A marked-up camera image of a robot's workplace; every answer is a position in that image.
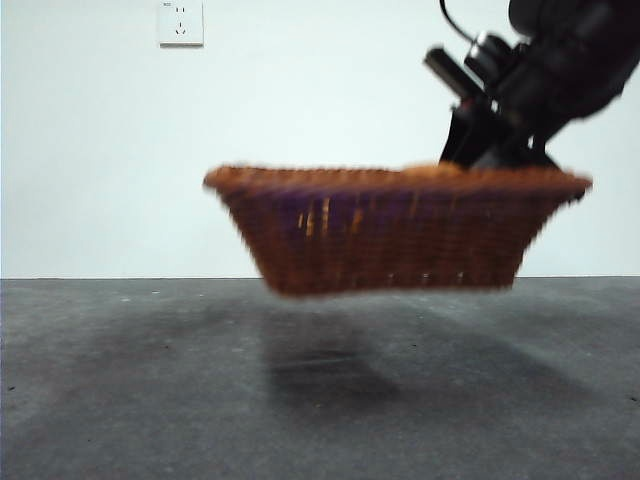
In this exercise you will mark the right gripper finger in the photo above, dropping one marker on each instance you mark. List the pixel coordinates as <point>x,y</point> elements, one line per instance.
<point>465,135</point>
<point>510,156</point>

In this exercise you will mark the brown wicker basket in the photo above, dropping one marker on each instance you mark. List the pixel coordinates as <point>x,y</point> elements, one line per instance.
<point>390,235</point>

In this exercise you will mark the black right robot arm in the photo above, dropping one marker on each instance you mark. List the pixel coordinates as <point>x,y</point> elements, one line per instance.
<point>575,60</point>

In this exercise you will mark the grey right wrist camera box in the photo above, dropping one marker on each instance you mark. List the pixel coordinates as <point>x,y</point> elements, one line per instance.
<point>490,55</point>

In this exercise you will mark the white wall socket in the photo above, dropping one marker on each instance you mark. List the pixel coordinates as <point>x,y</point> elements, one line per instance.
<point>181,24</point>

